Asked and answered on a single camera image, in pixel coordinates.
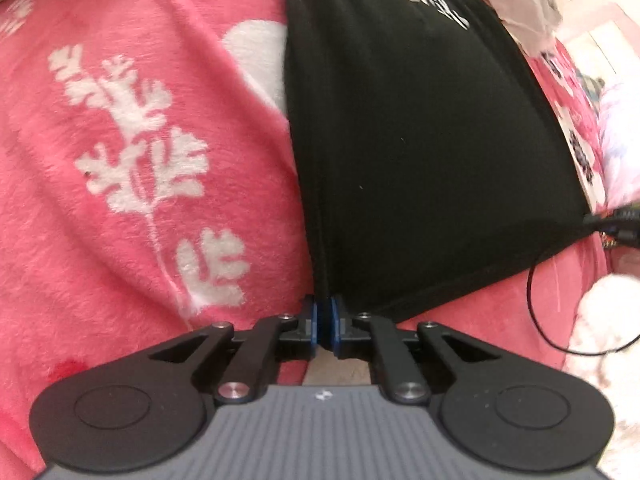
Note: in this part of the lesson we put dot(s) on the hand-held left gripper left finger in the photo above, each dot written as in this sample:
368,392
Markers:
311,325

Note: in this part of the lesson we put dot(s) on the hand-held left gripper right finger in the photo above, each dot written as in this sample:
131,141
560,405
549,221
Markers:
335,327

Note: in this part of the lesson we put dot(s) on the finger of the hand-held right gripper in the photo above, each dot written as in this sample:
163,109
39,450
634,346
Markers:
615,220

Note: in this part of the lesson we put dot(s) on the black shirt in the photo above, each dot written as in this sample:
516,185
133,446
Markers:
400,135

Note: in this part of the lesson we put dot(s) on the white crumpled clothes pile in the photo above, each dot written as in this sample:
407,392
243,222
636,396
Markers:
520,10

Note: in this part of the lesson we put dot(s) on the pink and cream headboard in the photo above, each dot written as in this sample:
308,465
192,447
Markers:
605,50

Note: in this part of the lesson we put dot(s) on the pink floral blanket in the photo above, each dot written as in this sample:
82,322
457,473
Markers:
100,220

